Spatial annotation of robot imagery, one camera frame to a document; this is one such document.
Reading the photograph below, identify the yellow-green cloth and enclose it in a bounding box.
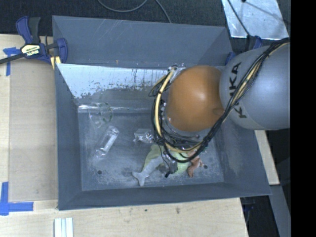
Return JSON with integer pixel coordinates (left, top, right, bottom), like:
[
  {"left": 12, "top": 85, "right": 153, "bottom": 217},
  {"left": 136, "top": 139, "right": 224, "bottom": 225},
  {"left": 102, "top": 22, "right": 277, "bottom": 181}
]
[{"left": 143, "top": 144, "right": 191, "bottom": 175}]

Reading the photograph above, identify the grey toy shark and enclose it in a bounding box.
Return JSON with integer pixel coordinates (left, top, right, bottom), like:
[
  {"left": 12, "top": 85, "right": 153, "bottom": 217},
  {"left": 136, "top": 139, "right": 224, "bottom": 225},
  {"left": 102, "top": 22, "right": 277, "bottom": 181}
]
[{"left": 131, "top": 155, "right": 165, "bottom": 187}]

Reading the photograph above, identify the clear glass cup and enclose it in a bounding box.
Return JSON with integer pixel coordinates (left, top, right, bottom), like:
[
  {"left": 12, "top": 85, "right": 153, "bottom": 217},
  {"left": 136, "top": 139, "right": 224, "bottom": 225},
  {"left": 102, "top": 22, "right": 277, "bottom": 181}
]
[{"left": 87, "top": 101, "right": 114, "bottom": 128}]

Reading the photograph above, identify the orange toy animal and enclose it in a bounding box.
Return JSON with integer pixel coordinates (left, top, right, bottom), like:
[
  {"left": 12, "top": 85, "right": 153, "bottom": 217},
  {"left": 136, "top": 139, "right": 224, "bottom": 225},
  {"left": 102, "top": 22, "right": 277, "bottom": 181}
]
[{"left": 186, "top": 155, "right": 205, "bottom": 178}]

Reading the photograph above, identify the grey metal bin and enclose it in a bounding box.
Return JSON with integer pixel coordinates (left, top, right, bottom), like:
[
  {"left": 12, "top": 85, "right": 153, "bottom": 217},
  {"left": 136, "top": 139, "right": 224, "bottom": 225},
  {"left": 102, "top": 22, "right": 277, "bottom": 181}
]
[{"left": 51, "top": 15, "right": 273, "bottom": 211}]

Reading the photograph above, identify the pale wood board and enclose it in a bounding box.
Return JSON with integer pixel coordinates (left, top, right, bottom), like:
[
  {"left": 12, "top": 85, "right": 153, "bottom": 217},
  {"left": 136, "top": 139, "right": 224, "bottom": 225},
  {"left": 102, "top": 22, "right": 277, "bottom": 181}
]
[{"left": 8, "top": 60, "right": 59, "bottom": 202}]

